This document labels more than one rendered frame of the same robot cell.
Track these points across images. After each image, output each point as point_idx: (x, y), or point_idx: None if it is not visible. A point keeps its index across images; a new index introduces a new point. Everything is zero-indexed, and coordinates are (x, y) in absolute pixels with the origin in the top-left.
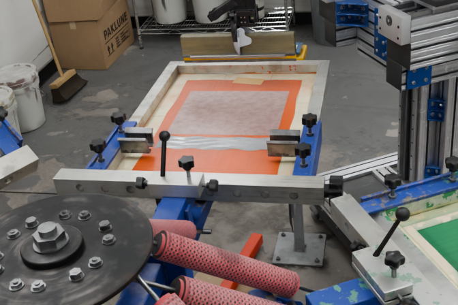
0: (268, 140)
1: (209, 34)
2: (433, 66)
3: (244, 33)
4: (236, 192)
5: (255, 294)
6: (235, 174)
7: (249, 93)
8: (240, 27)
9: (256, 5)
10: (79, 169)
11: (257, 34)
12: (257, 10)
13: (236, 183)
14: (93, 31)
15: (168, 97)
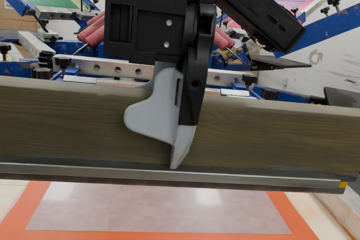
0: (94, 77)
1: (279, 104)
2: None
3: (153, 72)
4: (120, 70)
5: (103, 42)
6: (121, 62)
7: (137, 220)
8: (179, 82)
9: None
10: (241, 74)
11: (111, 85)
12: (109, 12)
13: (119, 60)
14: None
15: (317, 211)
